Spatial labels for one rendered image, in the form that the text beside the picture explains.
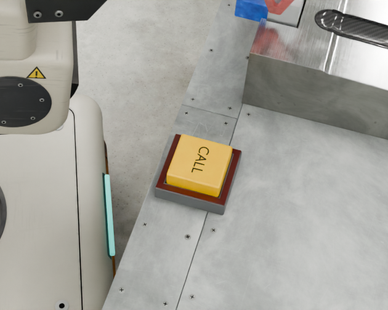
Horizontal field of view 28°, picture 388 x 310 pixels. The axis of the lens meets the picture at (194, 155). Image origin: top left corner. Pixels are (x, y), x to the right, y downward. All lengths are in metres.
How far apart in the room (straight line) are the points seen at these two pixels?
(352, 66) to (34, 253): 0.75
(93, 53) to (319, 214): 1.33
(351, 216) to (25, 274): 0.71
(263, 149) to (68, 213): 0.64
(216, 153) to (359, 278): 0.20
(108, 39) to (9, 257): 0.89
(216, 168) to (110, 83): 1.21
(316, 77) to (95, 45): 1.30
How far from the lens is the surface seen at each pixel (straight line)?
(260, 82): 0.92
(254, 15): 0.94
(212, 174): 0.84
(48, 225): 1.46
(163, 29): 2.17
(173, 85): 2.03
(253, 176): 0.89
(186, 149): 0.86
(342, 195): 0.89
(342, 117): 0.94
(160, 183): 0.85
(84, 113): 1.61
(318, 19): 0.94
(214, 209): 0.85
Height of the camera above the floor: 1.52
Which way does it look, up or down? 54 degrees down
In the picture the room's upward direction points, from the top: 5 degrees clockwise
